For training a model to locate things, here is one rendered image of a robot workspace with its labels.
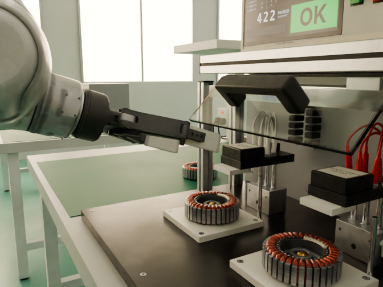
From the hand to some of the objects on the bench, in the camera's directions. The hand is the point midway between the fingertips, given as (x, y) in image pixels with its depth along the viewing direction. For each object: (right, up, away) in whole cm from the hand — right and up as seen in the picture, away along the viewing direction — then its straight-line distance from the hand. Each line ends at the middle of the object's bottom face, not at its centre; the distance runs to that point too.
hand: (191, 143), depth 63 cm
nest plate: (+4, -16, +11) cm, 20 cm away
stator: (+4, -15, +11) cm, 19 cm away
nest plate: (+16, -20, -10) cm, 27 cm away
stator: (+3, -10, +52) cm, 53 cm away
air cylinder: (+29, -18, -3) cm, 34 cm away
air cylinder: (+17, -15, +18) cm, 29 cm away
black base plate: (+11, -20, +2) cm, 23 cm away
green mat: (-2, -8, +67) cm, 68 cm away
